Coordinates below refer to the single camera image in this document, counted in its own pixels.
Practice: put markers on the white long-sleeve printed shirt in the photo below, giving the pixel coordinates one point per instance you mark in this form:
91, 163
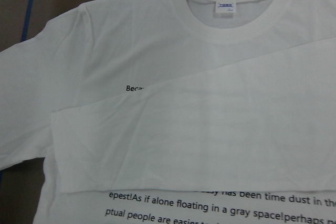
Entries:
177, 111

